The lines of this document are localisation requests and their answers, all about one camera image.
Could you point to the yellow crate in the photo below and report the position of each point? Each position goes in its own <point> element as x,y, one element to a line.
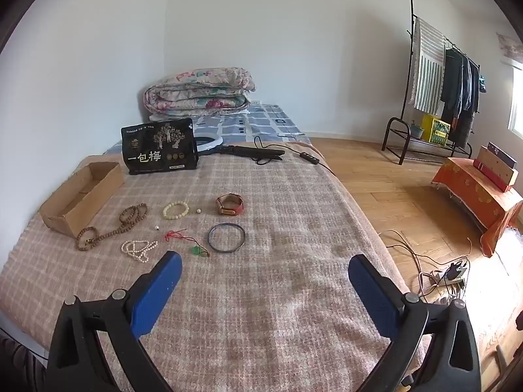
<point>435,128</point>

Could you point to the striped hanging cloth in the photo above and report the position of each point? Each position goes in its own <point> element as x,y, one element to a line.
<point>427,73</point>

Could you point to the orange cloth-covered table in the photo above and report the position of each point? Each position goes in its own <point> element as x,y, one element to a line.
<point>474,196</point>

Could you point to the small potted plant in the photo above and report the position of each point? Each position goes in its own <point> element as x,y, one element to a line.
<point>417,130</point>

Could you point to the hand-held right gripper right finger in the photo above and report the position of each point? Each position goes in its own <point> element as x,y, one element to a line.
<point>374,298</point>

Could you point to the red flat box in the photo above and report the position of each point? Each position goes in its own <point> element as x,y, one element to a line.
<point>488,175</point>

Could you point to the folded floral quilt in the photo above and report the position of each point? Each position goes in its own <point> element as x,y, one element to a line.
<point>200,90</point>

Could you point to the black power adapter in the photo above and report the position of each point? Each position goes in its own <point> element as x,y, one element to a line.
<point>457,271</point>

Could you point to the black snack bag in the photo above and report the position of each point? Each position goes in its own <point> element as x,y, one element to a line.
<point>163,147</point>

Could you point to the black metal clothes rack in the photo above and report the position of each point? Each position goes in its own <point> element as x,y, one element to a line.
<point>394,120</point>

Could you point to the dark hanging clothes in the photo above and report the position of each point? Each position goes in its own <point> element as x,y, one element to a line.
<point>457,85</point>

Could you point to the white power strip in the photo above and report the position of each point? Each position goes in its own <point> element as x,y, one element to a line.
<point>447,281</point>

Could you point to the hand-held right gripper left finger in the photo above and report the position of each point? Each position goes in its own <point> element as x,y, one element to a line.
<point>157,290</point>

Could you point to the pink plaid blanket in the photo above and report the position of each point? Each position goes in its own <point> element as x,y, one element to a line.
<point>265,253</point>

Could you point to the floral curtain valance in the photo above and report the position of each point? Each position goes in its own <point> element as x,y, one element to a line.
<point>508,47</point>

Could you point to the thin blue bangle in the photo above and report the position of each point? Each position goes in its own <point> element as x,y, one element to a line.
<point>209,239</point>

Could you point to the window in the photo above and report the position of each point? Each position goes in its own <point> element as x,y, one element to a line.
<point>517,102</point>

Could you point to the blue patterned bedsheet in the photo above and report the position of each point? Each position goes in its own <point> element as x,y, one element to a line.
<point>261,120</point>

